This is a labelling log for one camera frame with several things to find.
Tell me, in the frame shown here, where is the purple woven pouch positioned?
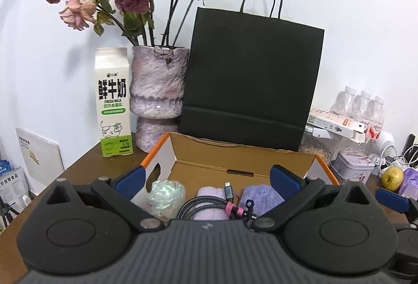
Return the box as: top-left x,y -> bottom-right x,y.
238,184 -> 285,217

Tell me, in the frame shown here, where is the iridescent plastic wrap ball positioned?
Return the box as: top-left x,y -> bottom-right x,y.
146,180 -> 186,222

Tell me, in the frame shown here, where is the braided black cable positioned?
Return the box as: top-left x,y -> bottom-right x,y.
175,181 -> 256,223

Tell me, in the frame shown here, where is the lilac towel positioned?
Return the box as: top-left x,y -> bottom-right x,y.
193,186 -> 228,221

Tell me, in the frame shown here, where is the small purple box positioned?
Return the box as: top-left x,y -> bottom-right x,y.
398,168 -> 418,200

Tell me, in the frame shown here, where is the green apple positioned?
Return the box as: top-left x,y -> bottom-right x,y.
381,166 -> 404,192

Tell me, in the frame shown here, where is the white round device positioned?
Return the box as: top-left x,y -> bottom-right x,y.
374,130 -> 395,164

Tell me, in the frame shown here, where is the silver tin box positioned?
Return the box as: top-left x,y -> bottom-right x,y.
330,151 -> 375,184

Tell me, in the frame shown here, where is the blue white package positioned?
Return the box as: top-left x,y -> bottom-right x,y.
0,159 -> 31,232

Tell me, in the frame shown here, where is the white flat carton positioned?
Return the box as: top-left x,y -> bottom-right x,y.
307,108 -> 365,143

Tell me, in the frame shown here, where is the water bottle right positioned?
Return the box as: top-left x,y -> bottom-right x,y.
362,96 -> 385,139

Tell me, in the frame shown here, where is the water bottle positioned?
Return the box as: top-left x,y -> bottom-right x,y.
330,86 -> 356,118
362,96 -> 385,139
351,91 -> 371,129

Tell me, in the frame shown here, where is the water bottle middle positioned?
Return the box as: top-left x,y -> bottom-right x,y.
351,91 -> 371,129

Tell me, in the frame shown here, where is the water bottle left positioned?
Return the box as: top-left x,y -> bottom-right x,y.
330,86 -> 356,118

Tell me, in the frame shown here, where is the red cardboard box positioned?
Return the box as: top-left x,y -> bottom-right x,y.
132,132 -> 338,210

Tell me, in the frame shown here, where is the milk carton white green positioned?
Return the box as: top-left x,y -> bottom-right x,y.
94,47 -> 133,157

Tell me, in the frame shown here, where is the purple textured vase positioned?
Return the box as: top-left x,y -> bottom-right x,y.
130,46 -> 189,152

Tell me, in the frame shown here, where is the black paper bag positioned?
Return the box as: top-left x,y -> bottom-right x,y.
178,0 -> 324,151

